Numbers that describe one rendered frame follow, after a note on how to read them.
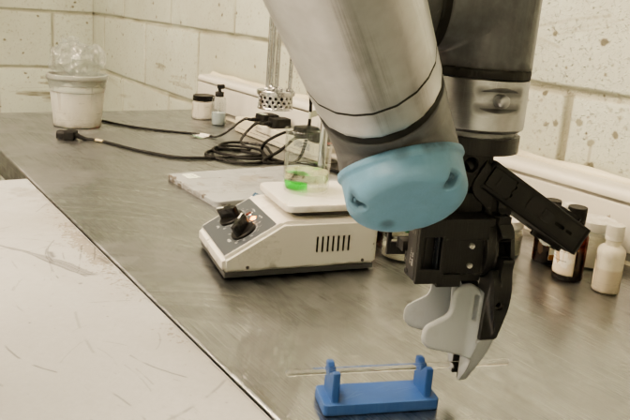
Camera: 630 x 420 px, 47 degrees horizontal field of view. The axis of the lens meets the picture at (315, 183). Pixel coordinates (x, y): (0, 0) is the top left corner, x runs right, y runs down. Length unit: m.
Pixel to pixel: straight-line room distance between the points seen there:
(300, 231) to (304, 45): 0.54
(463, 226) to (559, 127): 0.66
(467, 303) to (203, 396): 0.23
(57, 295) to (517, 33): 0.54
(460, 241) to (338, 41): 0.27
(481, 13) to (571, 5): 0.68
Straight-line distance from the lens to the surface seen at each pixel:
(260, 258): 0.86
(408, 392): 0.64
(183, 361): 0.68
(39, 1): 3.19
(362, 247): 0.91
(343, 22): 0.32
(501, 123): 0.55
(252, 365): 0.68
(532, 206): 0.60
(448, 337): 0.60
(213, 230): 0.93
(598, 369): 0.77
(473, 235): 0.56
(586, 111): 1.17
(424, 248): 0.56
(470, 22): 0.53
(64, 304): 0.80
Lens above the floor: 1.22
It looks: 14 degrees down
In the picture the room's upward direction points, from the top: 4 degrees clockwise
